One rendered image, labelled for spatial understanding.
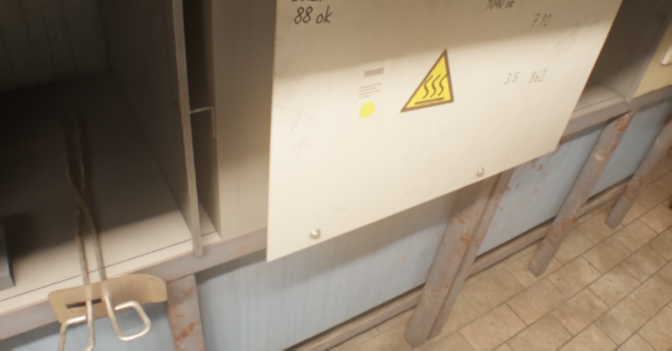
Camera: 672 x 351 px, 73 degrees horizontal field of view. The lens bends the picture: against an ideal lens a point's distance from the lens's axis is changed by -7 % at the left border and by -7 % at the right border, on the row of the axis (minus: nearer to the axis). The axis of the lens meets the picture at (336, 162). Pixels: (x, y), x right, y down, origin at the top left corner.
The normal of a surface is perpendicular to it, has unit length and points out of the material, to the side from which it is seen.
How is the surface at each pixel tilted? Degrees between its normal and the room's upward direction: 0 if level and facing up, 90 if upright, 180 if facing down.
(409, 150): 90
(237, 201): 90
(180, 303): 90
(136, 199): 0
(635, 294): 0
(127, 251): 0
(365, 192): 90
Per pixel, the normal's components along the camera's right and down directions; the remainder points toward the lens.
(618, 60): -0.85, 0.26
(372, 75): 0.52, 0.58
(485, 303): 0.11, -0.77
